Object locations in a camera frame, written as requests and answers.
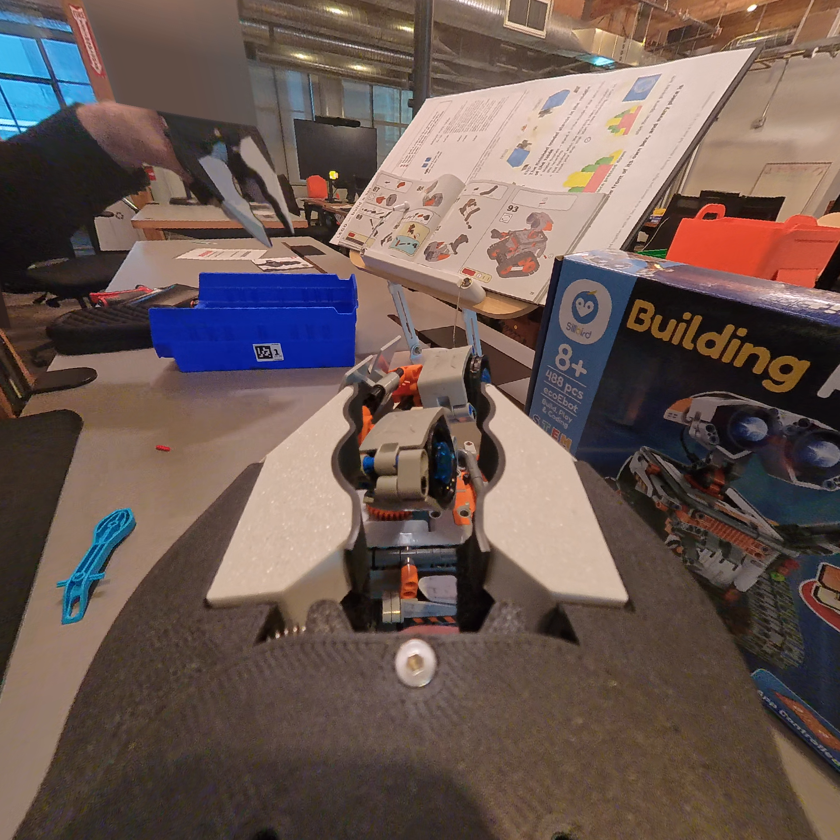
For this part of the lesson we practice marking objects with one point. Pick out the grey orange tracked toy robot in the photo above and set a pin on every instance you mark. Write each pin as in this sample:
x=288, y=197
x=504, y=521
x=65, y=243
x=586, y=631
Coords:
x=420, y=591

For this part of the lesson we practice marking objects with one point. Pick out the blue robot kit box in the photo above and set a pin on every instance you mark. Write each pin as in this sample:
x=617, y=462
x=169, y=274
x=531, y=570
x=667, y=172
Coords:
x=709, y=460

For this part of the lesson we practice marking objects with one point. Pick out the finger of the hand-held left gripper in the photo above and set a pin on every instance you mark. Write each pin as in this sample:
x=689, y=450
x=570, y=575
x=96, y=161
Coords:
x=273, y=184
x=234, y=197

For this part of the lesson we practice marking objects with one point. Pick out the black sofa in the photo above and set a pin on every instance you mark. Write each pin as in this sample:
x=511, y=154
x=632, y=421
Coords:
x=709, y=217

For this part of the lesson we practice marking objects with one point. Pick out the grey orange toy robot arm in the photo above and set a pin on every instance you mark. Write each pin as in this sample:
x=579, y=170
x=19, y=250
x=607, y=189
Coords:
x=407, y=460

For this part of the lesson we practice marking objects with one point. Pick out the black computer monitor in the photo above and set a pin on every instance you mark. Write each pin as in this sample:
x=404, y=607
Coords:
x=335, y=151

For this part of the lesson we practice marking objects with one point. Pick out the grey office desk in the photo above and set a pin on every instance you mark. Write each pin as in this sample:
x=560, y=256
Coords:
x=171, y=217

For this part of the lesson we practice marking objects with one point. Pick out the white instruction booklet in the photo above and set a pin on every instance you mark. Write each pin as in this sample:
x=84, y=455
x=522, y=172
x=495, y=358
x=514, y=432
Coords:
x=551, y=158

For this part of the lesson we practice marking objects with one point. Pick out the blue plastic brick separator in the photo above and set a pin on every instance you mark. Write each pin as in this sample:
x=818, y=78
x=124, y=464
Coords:
x=92, y=565

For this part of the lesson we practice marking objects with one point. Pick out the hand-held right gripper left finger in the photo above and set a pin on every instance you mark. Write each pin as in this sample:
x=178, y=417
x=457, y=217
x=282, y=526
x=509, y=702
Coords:
x=282, y=525

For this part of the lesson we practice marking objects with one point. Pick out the white articulated holder stand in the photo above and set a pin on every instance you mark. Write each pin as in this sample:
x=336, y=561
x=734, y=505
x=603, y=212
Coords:
x=420, y=276

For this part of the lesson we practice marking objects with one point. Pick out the black office chair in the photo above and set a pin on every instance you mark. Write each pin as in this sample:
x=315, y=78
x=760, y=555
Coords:
x=72, y=278

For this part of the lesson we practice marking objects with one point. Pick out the orange plastic crate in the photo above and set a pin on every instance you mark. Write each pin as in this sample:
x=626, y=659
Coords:
x=748, y=250

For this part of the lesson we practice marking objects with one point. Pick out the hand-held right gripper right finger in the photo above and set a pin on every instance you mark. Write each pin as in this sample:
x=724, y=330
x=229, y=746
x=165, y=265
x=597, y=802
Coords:
x=551, y=525

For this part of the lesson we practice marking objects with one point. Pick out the person's left hand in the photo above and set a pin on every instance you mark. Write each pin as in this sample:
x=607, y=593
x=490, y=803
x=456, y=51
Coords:
x=131, y=131

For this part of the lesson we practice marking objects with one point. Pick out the person's left forearm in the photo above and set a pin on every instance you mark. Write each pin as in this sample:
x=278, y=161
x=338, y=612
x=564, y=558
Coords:
x=53, y=197

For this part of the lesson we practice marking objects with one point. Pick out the black perforated foam mat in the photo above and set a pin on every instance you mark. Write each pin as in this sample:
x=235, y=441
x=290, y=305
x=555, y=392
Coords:
x=33, y=525

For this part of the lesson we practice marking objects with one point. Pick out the blue plastic bin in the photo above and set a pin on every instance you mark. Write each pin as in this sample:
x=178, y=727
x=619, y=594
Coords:
x=250, y=322

